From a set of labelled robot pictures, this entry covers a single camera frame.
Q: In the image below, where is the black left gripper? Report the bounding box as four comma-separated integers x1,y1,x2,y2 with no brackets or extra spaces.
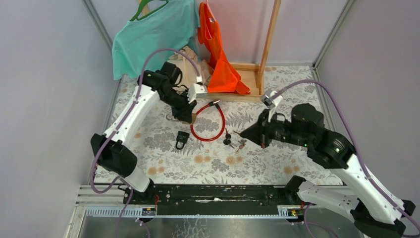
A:
159,88,196,123

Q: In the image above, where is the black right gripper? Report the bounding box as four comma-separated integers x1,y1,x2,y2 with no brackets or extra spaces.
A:
239,107,310,148

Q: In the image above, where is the black headed key bunch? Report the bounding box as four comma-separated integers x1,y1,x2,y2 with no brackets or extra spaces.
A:
223,129,235,149

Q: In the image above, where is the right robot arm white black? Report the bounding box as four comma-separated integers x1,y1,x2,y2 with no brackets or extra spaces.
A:
240,104,415,238

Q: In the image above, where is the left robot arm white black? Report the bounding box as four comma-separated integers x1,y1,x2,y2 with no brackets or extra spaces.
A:
91,62,207,204

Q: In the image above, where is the black padlock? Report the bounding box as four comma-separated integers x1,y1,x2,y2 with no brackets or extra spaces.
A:
175,131,190,150

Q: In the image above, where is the beige cloth bag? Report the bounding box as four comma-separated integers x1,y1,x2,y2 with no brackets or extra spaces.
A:
180,46,214,86

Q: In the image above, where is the floral table mat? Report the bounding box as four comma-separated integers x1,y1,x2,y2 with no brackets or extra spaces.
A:
93,65,344,186

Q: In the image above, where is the orange garment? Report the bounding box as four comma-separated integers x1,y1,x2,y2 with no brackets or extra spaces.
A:
198,2,250,95

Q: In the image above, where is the teal t-shirt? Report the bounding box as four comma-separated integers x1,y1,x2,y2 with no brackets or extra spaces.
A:
112,0,199,80

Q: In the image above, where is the green clothes hanger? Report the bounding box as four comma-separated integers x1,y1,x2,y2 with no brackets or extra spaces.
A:
129,0,169,22

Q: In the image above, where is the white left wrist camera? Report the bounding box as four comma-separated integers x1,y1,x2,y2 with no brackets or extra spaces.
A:
187,76,208,104

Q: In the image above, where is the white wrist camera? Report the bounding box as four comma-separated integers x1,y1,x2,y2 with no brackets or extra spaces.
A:
260,90,283,122
187,76,208,104

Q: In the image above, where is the red cable lock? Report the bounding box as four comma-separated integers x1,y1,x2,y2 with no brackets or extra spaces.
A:
190,99,226,142

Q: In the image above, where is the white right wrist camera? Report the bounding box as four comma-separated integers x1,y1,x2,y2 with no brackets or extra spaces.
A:
260,90,283,122

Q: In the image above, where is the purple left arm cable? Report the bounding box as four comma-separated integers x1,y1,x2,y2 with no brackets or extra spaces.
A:
89,48,203,238

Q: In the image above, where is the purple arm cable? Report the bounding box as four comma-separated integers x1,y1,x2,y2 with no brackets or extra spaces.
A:
89,48,203,238
272,79,420,238

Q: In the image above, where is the aluminium frame rail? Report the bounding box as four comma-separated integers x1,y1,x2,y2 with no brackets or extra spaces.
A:
76,185,370,219

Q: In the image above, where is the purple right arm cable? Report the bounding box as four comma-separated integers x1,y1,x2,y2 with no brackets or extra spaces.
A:
272,79,420,238

